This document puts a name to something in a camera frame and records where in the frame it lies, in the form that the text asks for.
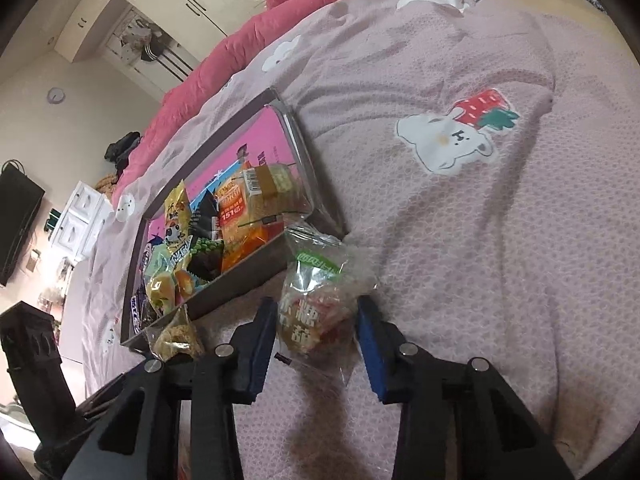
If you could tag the dark clothes pile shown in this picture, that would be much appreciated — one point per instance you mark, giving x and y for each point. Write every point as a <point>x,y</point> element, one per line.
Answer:
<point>122,152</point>

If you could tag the black wall television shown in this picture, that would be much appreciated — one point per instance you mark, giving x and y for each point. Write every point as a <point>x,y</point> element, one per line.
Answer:
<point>17,220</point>

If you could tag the clear crumbly cake packet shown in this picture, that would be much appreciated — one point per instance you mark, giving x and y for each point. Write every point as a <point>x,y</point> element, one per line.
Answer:
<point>175,337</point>

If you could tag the orange biscuit packet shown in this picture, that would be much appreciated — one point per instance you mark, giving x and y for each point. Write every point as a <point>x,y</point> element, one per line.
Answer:
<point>235,230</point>

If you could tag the pale rounded furniture piece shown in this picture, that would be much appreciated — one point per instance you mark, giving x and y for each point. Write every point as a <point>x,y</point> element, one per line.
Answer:
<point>77,310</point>

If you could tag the white drawer chest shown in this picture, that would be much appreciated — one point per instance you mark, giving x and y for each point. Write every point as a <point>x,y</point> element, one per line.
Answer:
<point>75,220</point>

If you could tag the dark green box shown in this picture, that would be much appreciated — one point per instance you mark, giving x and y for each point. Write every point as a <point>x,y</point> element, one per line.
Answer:
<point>54,220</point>

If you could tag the pink book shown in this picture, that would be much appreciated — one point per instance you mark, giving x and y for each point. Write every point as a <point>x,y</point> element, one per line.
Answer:
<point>260,135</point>

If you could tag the pale green bun packet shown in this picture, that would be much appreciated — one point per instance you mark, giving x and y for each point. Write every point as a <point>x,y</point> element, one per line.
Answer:
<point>167,280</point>

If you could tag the brown and blue chocolate bar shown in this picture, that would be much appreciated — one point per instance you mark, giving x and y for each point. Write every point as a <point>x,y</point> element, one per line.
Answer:
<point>137,310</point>

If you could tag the hanging hats on rack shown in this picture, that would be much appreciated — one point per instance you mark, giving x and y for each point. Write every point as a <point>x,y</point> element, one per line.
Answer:
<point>140,40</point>

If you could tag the brown cloth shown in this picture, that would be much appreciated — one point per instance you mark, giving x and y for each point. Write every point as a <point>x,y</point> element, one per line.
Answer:
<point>107,185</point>

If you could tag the round wall clock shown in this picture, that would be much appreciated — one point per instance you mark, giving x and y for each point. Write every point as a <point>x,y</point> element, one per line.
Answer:
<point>56,95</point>

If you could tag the olive cake packet with label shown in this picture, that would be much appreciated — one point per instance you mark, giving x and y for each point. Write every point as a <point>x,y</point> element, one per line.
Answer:
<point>275,185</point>

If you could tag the clear red candy packet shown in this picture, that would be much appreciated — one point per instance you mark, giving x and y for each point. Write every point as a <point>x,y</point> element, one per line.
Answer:
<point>310,310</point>

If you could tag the pink quilt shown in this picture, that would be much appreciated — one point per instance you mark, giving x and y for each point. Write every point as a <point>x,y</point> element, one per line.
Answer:
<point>215,75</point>

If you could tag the grey cardboard box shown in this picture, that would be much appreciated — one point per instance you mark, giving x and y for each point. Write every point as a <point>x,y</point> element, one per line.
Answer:
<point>310,170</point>

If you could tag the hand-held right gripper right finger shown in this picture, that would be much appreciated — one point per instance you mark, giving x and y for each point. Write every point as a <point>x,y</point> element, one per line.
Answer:
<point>375,355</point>

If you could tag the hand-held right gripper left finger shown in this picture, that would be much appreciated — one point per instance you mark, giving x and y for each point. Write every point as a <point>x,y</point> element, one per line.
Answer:
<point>262,355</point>

